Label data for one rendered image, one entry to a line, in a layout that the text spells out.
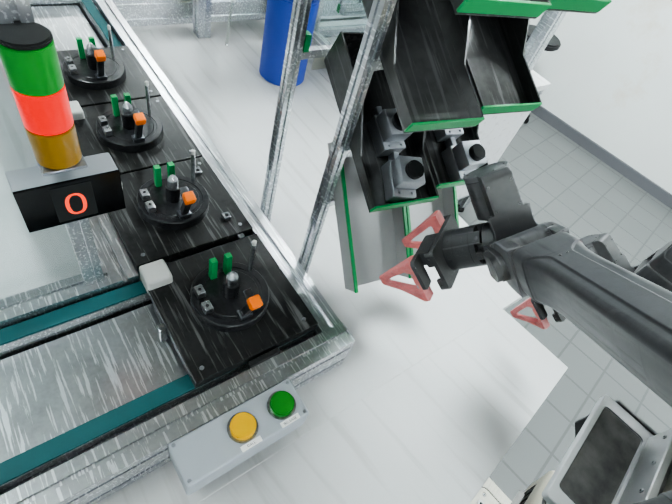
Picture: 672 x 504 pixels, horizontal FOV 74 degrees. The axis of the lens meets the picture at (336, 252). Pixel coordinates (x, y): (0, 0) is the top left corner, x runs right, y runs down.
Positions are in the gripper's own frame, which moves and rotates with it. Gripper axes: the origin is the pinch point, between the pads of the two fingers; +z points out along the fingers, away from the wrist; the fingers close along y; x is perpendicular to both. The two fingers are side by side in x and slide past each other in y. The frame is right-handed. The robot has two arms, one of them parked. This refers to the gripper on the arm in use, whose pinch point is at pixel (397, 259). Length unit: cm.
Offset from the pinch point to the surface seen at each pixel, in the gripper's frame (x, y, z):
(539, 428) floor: 141, -74, 30
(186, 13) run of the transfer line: -66, -82, 89
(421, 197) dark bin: -2.7, -14.7, -0.3
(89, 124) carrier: -44, -10, 65
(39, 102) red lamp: -41.1, 23.3, 13.8
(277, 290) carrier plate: 0.9, 1.6, 27.1
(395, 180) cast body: -9.2, -9.1, -0.6
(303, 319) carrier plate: 6.5, 4.2, 22.3
